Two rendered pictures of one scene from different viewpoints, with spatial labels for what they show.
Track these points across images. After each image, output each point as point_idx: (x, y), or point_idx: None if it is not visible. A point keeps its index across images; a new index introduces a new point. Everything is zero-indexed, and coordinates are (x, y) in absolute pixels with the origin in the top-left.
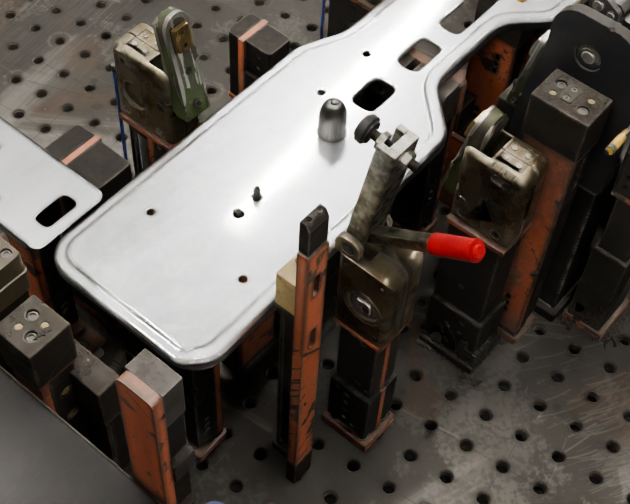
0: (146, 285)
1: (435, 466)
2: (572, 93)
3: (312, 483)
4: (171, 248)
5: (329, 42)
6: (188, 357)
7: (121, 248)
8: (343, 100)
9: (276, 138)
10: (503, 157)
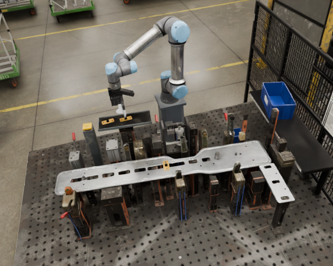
0: (259, 151)
1: None
2: (192, 125)
3: None
4: (253, 154)
5: (204, 171)
6: (259, 141)
7: (260, 157)
8: (211, 160)
9: (226, 160)
10: None
